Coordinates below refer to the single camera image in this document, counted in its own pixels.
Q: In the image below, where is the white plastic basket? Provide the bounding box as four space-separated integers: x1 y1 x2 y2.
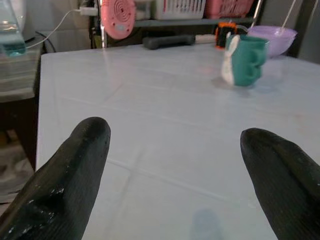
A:
154 0 207 20

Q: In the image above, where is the white kitchen appliance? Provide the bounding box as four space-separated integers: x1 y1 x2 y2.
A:
11 0 38 42

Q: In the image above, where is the orange and black phone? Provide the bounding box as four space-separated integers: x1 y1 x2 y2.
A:
214 21 238 51

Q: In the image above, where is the white charger plug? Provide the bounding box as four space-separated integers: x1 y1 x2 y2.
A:
79 6 99 16

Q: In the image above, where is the white power strip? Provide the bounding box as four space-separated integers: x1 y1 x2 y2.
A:
194 33 217 42

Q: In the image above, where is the white charging cable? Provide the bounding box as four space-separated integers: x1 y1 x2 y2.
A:
24 8 83 50

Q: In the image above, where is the black handle bar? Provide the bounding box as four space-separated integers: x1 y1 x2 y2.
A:
142 34 196 51

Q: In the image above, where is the grey wooden side table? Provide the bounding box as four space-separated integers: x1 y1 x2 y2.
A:
0 31 47 171

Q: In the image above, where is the purple plastic bowl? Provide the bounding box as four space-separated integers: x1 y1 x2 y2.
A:
247 24 299 59

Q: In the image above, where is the green mug with white rabbit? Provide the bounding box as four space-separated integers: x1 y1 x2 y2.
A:
221 31 270 87

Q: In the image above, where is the pink round fan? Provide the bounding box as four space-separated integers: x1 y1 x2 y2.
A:
100 0 137 40

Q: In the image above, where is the metal storage shelf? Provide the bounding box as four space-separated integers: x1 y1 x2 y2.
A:
88 0 266 50

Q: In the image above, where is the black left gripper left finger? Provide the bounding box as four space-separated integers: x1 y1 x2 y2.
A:
0 116 111 240

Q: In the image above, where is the clear water bottle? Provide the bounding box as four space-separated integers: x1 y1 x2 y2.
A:
0 0 27 57

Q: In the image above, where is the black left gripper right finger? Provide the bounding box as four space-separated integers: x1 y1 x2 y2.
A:
240 127 320 240

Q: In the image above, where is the pink plastic basket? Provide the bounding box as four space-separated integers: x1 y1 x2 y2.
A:
204 0 256 19

